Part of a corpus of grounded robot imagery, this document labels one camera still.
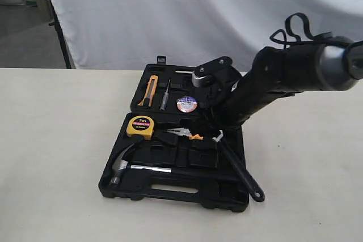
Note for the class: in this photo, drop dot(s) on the orange utility knife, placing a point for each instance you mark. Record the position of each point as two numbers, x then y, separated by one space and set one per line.
150 91

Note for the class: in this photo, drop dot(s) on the black backdrop stand pole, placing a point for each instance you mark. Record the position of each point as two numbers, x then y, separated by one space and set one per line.
56 24

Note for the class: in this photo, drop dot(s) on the clear voltage tester screwdriver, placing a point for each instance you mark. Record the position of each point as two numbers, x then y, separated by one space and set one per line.
165 97

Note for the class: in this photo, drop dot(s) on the orange handled pliers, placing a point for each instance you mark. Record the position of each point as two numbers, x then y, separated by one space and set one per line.
185 133

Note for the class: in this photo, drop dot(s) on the steel claw hammer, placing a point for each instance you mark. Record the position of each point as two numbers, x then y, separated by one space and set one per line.
120 166

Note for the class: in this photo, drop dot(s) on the black plastic tool case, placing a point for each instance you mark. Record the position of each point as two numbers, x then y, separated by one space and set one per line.
155 156

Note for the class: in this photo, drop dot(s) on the black adjustable wrench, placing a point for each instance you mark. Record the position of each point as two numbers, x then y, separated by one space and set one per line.
255 191

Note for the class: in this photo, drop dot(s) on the black electrical tape roll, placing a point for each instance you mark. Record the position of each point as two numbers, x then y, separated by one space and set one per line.
186 104

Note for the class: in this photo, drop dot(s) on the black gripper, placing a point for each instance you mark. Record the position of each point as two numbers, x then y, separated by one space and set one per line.
238 97

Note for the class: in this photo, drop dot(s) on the yellow tape measure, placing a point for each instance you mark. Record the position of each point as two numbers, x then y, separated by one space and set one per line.
141 125

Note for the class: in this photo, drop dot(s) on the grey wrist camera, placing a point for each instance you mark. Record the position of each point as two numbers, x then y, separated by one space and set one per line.
218 71

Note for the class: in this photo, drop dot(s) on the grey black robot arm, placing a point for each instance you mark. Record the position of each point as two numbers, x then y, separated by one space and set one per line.
333 64

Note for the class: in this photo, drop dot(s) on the white backdrop cloth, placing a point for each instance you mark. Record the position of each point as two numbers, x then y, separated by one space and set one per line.
128 34

